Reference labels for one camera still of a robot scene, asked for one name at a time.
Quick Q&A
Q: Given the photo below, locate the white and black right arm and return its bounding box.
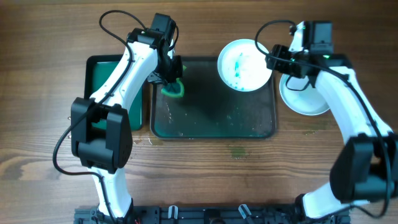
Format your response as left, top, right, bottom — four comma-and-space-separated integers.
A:
265, 21, 397, 223

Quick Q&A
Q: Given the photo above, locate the white plate with green smears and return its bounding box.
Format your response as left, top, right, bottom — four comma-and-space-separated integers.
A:
217, 39, 272, 92

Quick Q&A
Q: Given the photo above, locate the green and yellow sponge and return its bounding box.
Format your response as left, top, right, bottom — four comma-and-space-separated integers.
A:
160, 65, 185, 98

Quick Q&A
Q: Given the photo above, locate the large dark grey tray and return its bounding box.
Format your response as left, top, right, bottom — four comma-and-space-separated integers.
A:
150, 57, 277, 139

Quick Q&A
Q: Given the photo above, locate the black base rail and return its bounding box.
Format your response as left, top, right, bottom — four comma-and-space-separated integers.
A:
73, 203, 352, 224

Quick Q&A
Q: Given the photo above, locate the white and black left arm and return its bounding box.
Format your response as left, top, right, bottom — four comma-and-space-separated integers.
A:
69, 13, 184, 223

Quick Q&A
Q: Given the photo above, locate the small green soapy water tray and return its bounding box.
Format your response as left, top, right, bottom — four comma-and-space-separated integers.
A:
84, 54, 144, 131

